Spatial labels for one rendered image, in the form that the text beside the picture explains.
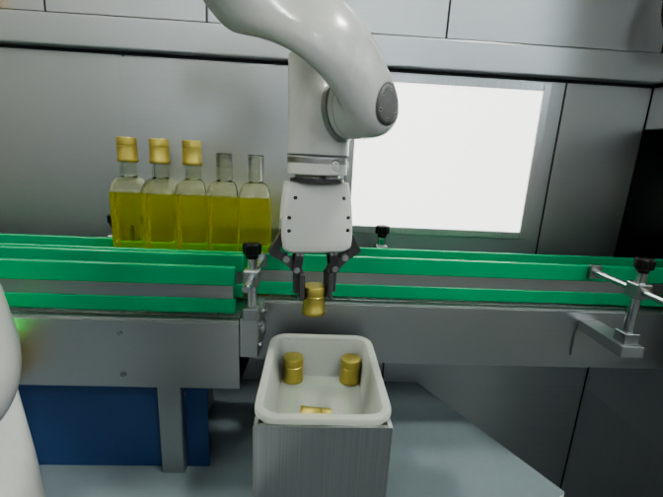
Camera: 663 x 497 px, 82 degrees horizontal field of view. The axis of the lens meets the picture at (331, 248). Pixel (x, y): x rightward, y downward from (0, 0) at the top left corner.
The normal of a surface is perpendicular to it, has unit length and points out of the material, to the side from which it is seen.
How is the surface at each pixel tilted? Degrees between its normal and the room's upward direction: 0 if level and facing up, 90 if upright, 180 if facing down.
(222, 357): 90
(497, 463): 0
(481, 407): 90
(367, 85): 99
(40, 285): 90
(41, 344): 90
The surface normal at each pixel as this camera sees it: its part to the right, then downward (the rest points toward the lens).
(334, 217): 0.32, 0.23
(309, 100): -0.59, 0.13
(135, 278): 0.04, 0.24
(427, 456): 0.05, -0.97
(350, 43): 0.44, 0.05
